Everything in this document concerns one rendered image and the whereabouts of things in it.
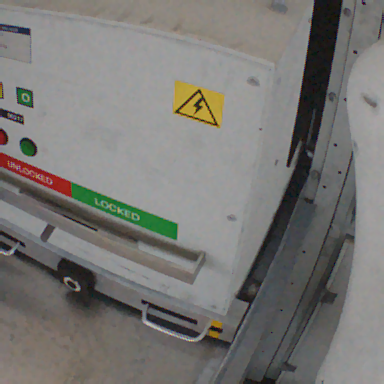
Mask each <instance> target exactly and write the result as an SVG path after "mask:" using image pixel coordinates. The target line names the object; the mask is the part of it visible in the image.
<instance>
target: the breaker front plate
mask: <svg viewBox="0 0 384 384"><path fill-rule="evenodd" d="M0 24H3V25H4V24H5V25H12V26H18V27H22V28H23V27H25V28H29V29H30V28H31V30H30V33H31V35H30V37H31V40H30V41H31V45H30V46H31V63H28V62H24V61H23V62H22V61H20V60H19V61H18V60H16V59H15V60H13V59H9V58H5V57H4V58H3V57H2V56H1V57H0V82H1V83H3V94H4V95H3V98H4V99H0V108H1V109H2V108H3V109H5V110H8V111H10V112H15V113H17V114H20V115H22V116H24V120H23V121H24V124H23V125H22V124H20V123H17V122H14V121H12V120H8V119H6V118H2V117H1V116H0V127H1V128H2V129H3V130H5V132H6V133H7V135H8V142H7V144H5V145H0V152H1V153H5V154H6V155H8V156H10V157H14V158H16V159H18V160H20V161H24V162H26V163H28V164H30V165H32V166H34V167H38V168H40V169H42V170H44V171H47V172H48V173H51V174H53V175H55V176H58V177H59V176H60V177H62V178H64V179H67V180H69V181H71V182H74V183H76V184H78V185H81V186H83V187H85V188H88V189H90V190H93V191H96V192H97V193H100V194H103V195H105V196H108V197H111V198H113V199H116V200H118V201H120V202H123V203H126V204H128V205H131V206H134V207H136V208H138V209H139V210H142V211H144V212H148V213H151V214H153V215H156V216H159V217H161V218H164V219H167V220H169V221H172V222H175V223H177V224H178V227H177V236H178V240H176V241H174V240H172V239H169V237H166V236H164V235H161V234H158V233H156V232H153V231H151V230H148V229H145V228H143V227H140V226H137V225H135V224H132V223H130V222H127V221H124V220H122V219H119V217H116V216H114V215H111V214H109V213H106V212H103V211H101V210H98V209H96V208H94V207H91V206H89V205H86V204H84V203H82V202H79V201H76V200H75V199H72V198H70V197H68V196H65V195H63V194H61V193H58V192H57V191H54V190H52V189H50V188H47V187H46V186H43V185H41V184H39V183H35V182H33V181H31V180H29V179H27V178H25V177H23V176H21V175H19V174H18V175H17V174H15V173H14V172H11V171H9V170H8V169H6V168H5V169H4V168H2V167H0V187H4V188H5V189H7V190H9V191H11V192H13V193H15V194H17V195H19V196H21V197H22V198H25V199H28V200H31V201H32V202H35V203H36V204H39V205H40V206H43V207H45V208H47V209H49V210H51V211H53V210H56V211H58V212H60V213H63V214H65V215H67V216H70V217H71V218H73V219H74V220H76V221H79V222H81V223H83V224H86V225H88V226H90V227H93V228H95V229H98V232H99V233H102V234H104V235H107V236H109V237H111V238H114V239H116V240H117V241H119V242H121V243H124V244H127V245H129V246H132V247H134V248H137V249H139V250H142V251H145V252H147V253H150V254H152V255H155V256H157V257H160V258H163V259H165V260H168V261H170V262H171V263H174V264H176V265H179V266H182V267H185V268H189V269H192V268H193V267H194V265H195V263H196V261H197V259H198V257H199V256H200V254H201V252H202V251H205V258H204V265H203V266H202V267H201V269H200V271H199V273H198V275H197V277H196V279H195V281H194V283H193V285H190V284H187V283H185V282H182V281H180V280H177V279H175V278H172V277H170V276H167V275H165V274H162V273H159V272H157V271H154V270H152V269H149V268H146V267H143V266H141V265H138V264H136V263H133V262H131V261H129V260H128V259H127V258H124V257H121V256H119V255H116V254H114V253H111V252H109V251H106V250H104V249H101V248H99V247H97V246H95V245H92V243H89V242H87V241H85V240H83V239H80V238H78V237H76V236H74V235H71V234H69V233H67V232H65V231H62V230H60V229H58V228H56V229H55V230H54V231H53V232H52V235H51V236H50V238H49V239H48V242H50V243H52V244H55V245H56V246H57V247H59V248H61V249H63V250H65V251H68V252H69V253H72V254H74V255H76V256H78V257H80V258H83V259H85V260H87V261H89V262H90V263H92V264H94V265H97V266H99V267H101V268H103V269H106V270H108V271H111V272H113V273H116V274H118V275H121V276H122V277H125V278H126V279H128V280H130V281H132V282H135V283H137V284H140V285H142V286H145V287H147V288H150V289H152V290H155V291H157V292H160V293H162V294H165V295H167V296H170V297H172V298H177V299H180V300H182V301H185V302H187V303H190V304H192V305H195V306H197V307H200V308H205V309H207V310H209V311H212V312H214V313H218V314H221V315H224V311H225V306H226V304H227V302H228V297H229V293H230V288H231V283H232V278H233V274H234V269H235V268H236V264H237V259H238V254H239V249H240V244H241V239H242V234H243V229H244V224H245V222H246V219H247V214H248V208H249V203H250V198H251V193H252V188H253V183H254V178H255V173H256V167H257V164H256V162H257V157H258V152H259V147H260V142H261V137H262V133H263V130H262V128H263V123H264V118H265V113H266V111H265V109H266V104H267V100H268V90H269V86H270V77H271V73H272V72H271V69H272V67H269V66H266V65H263V64H260V63H257V62H253V61H250V60H248V59H245V58H242V57H238V56H235V55H232V54H229V53H226V52H223V51H220V50H217V49H213V48H207V47H204V46H202V45H198V44H195V43H189V42H185V41H183V40H180V39H174V38H170V37H165V36H162V35H158V34H156V35H155V34H153V33H150V32H148V33H146V32H144V31H138V30H136V29H129V28H124V27H118V26H116V25H114V26H113V25H110V24H108V25H107V24H105V23H103V24H102V23H100V22H98V23H96V22H94V21H93V22H91V21H86V20H81V19H79V20H78V19H73V18H68V17H61V16H56V15H55V16H53V15H49V14H42V13H36V12H34V13H33V12H29V11H28V12H27V11H20V10H13V9H12V10H11V9H8V8H7V9H5V8H4V9H3V8H0ZM175 80H178V81H181V82H184V83H187V84H190V85H196V86H199V87H202V88H205V89H208V90H211V91H214V92H218V93H221V94H224V95H225V96H224V103H223V110H222V125H221V129H220V128H217V127H214V126H210V125H207V124H204V123H201V122H198V121H195V120H192V119H189V118H187V117H181V116H178V115H175V114H173V102H174V87H175ZM16 87H18V88H19V87H21V88H23V89H24V88H25V89H27V90H31V91H33V95H32V96H33V106H34V109H33V108H31V107H26V106H24V105H20V104H18V103H17V95H16V93H17V91H16ZM22 138H30V139H31V140H32V141H33V142H34V143H35V144H36V145H37V146H36V147H37V153H36V154H35V156H32V157H28V156H25V155H24V154H23V153H22V151H21V150H20V141H21V139H22ZM56 204H57V206H58V207H57V206H56ZM0 217H1V218H4V219H5V220H7V221H9V222H11V223H12V224H15V225H16V226H18V227H20V228H22V229H24V230H26V231H28V232H30V233H32V234H34V235H36V236H38V237H40V234H42V233H43V230H44V229H45V227H46V225H47V222H45V221H43V220H41V219H39V218H37V217H35V216H33V215H31V214H29V213H27V212H24V211H21V210H19V209H17V208H16V207H13V206H12V205H10V204H8V203H6V202H4V201H3V200H0Z"/></svg>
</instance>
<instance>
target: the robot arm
mask: <svg viewBox="0 0 384 384"><path fill-rule="evenodd" d="M351 68H352V69H351V70H350V73H349V77H348V82H347V89H346V91H347V92H346V99H347V100H346V108H347V110H348V120H349V126H350V130H351V140H352V152H353V159H354V166H355V176H356V220H355V238H354V249H353V259H352V264H351V274H350V278H349V282H348V290H347V293H346V296H345V302H344V307H343V309H342V312H341V317H340V321H339V323H338V325H337V329H336V332H335V335H334V338H333V340H332V341H331V344H330V347H329V349H328V352H327V355H326V357H325V358H324V360H323V362H322V364H321V365H320V368H319V371H318V373H317V376H316V378H315V384H384V38H382V39H380V40H377V41H375V42H373V43H372V44H370V45H369V46H368V47H367V48H365V49H364V50H363V51H362V52H361V54H359V56H358V57H357V58H356V61H354V63H353V67H351Z"/></svg>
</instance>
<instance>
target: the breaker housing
mask: <svg viewBox="0 0 384 384"><path fill-rule="evenodd" d="M272 2H273V0H0V8H3V9H4V8H5V9H7V8H8V9H11V10H12V9H13V10H20V11H27V12H28V11H29V12H33V13H34V12H36V13H42V14H49V15H53V16H55V15H56V16H61V17H68V18H73V19H78V20H79V19H81V20H86V21H91V22H93V21H94V22H96V23H98V22H100V23H102V24H103V23H105V24H107V25H108V24H110V25H113V26H114V25H116V26H118V27H124V28H129V29H136V30H138V31H144V32H146V33H148V32H150V33H153V34H155V35H156V34H158V35H162V36H165V37H170V38H174V39H180V40H183V41H185V42H189V43H195V44H198V45H202V46H204V47H207V48H213V49H217V50H220V51H223V52H226V53H229V54H232V55H235V56H238V57H242V58H245V59H248V60H250V61H253V62H257V63H260V64H263V65H266V66H269V67H272V69H271V72H272V73H271V77H270V86H269V90H268V100H267V104H266V109H265V111H266V113H265V118H264V123H263V128H262V130H263V133H262V137H261V142H260V147H259V152H258V157H257V162H256V164H257V167H256V173H255V178H254V183H253V188H252V193H251V198H250V203H249V208H248V214H247V219H246V222H245V224H244V229H243V234H242V239H241V244H240V249H239V254H238V259H237V264H236V268H235V269H234V274H233V278H232V283H231V288H230V293H229V297H228V302H227V304H226V306H225V311H224V316H225V315H226V313H227V311H228V310H229V308H230V305H231V303H232V302H233V300H234V299H235V298H236V297H237V296H238V293H239V291H240V289H241V288H242V286H243V283H244V281H245V279H246V277H247V274H248V272H249V270H250V268H251V265H252V264H253V262H254V260H256V258H257V255H258V253H259V251H260V249H261V246H262V244H263V242H264V240H265V237H266V235H267V233H268V231H269V228H270V225H271V223H272V221H273V219H274V216H275V214H276V212H277V210H278V207H279V205H280V203H281V201H282V199H283V196H284V194H285V192H286V190H287V187H288V183H289V181H290V178H291V176H292V174H293V172H294V170H295V167H296V160H297V156H298V153H299V150H300V142H301V140H302V138H303V133H304V132H305V130H306V128H307V123H308V121H309V120H310V115H311V113H312V112H313V111H312V110H313V108H314V105H315V102H316V100H317V96H318V94H319V92H317V94H316V98H315V99H314V103H313V105H312V107H311V111H310V112H309V117H308V119H307V120H306V122H305V123H306V124H305V127H304V129H303V130H302V134H301V136H300V139H299V141H298V145H297V146H296V149H295V151H294V153H293V157H292V159H291V162H290V164H289V166H288V167H286V163H287V159H288V155H289V151H290V143H291V139H292V136H293V128H294V124H295V121H296V119H295V117H296V113H297V110H298V108H297V106H298V102H299V95H300V92H301V89H300V88H301V85H302V78H303V75H304V74H303V71H304V68H305V67H304V65H305V62H306V61H305V58H306V55H307V54H306V52H307V46H308V40H309V34H310V32H309V31H310V28H311V27H310V25H311V20H312V14H313V13H312V11H313V6H314V0H285V3H284V4H285V5H286V9H285V10H286V11H282V12H278V11H275V10H273V8H272ZM237 275H238V277H237ZM236 277H237V279H236ZM235 280H236V281H235Z"/></svg>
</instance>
